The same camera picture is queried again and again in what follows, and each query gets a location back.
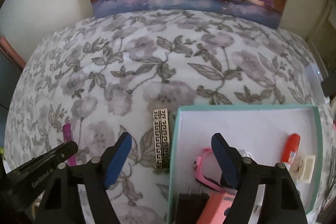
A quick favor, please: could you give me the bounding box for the grey floral blanket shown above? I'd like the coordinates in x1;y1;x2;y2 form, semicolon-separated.
5;10;314;223

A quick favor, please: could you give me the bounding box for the white power strip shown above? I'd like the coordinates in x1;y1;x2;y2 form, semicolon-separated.
305;63;329;106

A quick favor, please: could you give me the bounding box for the red glue bottle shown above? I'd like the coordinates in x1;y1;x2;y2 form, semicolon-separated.
281;133;301;170

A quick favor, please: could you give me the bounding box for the black cube charger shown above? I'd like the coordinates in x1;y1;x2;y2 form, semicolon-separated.
175;188;210;224

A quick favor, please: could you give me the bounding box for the pink eraser box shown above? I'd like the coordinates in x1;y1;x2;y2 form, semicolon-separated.
197;193;235;224

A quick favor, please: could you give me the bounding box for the colourful clutter pile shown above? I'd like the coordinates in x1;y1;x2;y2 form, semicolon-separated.
317;119;335;223

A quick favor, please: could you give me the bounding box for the black plugged power adapter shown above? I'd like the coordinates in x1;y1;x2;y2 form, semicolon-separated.
321;74;336;97

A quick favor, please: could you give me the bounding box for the silver patterned lighter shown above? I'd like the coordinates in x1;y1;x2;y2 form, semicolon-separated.
153;109;170;170

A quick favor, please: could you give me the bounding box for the teal white shallow box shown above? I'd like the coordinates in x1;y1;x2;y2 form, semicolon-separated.
167;105;323;223

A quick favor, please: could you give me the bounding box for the white wall charger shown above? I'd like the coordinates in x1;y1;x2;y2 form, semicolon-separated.
239;149;253;160

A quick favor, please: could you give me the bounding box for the magenta barcode tube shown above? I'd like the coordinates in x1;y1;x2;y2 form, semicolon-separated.
63;123;76;166

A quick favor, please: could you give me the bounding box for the pink wristband watch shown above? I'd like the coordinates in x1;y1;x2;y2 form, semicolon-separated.
194;147;225;192

